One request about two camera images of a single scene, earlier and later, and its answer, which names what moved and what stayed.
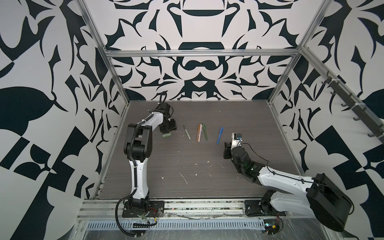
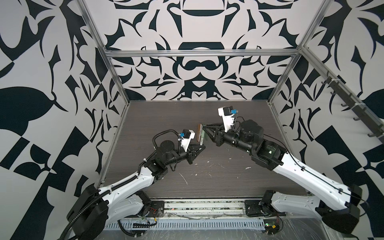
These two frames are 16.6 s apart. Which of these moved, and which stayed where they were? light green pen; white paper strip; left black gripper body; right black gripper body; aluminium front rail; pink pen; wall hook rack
Moved: right black gripper body; left black gripper body; light green pen
Stayed: pink pen; wall hook rack; aluminium front rail; white paper strip
